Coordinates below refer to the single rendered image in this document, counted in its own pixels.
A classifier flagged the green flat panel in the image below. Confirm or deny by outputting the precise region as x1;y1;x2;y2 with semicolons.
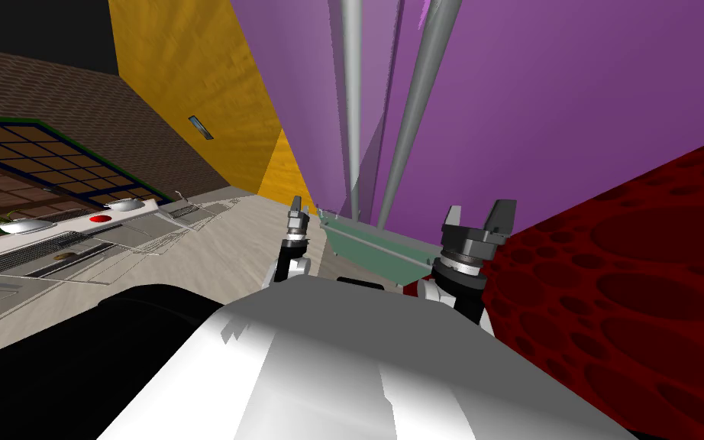
318;209;444;286

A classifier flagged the purple cupboard door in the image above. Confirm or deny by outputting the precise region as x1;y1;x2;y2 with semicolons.
229;0;353;216
369;0;704;236

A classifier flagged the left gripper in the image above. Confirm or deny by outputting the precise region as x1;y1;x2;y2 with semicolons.
286;195;311;244

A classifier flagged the grey bar handle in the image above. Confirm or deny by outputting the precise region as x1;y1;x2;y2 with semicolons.
340;0;364;222
376;0;464;231

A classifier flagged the dark grid window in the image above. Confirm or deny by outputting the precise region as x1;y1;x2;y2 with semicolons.
0;115;174;232

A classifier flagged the small grey wall plate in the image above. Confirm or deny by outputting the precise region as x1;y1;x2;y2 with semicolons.
189;115;215;141

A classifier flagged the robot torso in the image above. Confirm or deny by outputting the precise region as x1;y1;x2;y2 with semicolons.
96;274;641;440

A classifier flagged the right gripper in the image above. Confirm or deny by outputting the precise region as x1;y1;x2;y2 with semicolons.
440;199;518;265

